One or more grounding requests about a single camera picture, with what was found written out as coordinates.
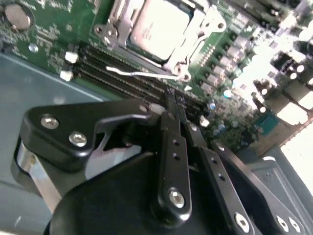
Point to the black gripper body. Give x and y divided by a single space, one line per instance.
110 208

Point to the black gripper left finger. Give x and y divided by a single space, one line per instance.
73 117

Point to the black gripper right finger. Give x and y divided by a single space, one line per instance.
220 171

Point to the silver CPU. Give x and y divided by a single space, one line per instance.
159 27

